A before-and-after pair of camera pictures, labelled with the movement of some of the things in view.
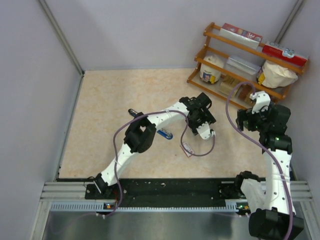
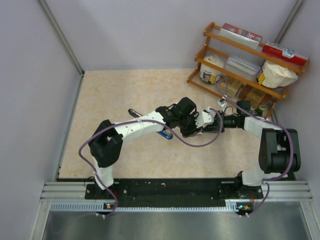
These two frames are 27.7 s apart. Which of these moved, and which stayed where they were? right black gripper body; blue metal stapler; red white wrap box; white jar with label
Moved: right black gripper body
Stayed: blue metal stapler; white jar with label; red white wrap box
